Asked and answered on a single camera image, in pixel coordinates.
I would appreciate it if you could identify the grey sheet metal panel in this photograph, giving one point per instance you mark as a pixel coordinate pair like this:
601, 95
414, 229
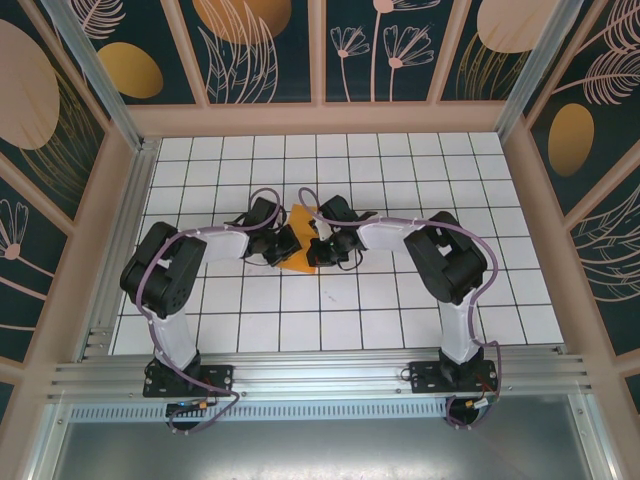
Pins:
320, 450

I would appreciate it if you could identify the aluminium side rail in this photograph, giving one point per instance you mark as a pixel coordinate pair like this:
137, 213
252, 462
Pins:
132, 200

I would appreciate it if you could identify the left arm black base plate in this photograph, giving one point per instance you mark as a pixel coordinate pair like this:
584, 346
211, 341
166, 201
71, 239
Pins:
220, 380

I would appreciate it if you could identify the right aluminium frame post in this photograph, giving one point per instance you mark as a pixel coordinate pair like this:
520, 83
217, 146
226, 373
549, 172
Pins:
536, 65

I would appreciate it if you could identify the left black-white robot arm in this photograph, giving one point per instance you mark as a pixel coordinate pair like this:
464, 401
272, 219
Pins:
170, 285

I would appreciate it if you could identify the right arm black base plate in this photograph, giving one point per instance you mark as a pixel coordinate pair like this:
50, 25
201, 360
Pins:
422, 382

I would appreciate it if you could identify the left aluminium frame post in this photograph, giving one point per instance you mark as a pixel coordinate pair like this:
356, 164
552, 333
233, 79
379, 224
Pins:
102, 85

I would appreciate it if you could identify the right black-white robot arm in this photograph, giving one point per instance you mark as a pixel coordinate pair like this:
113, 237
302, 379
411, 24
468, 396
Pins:
450, 265

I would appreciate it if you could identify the orange square paper sheet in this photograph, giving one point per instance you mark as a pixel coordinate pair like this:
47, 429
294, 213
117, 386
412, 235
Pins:
300, 264

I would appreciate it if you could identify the aluminium frame post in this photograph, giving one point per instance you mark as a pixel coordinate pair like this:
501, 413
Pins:
536, 65
102, 85

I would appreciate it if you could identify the long aluminium mounting rail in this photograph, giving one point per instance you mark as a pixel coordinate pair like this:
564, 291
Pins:
320, 375

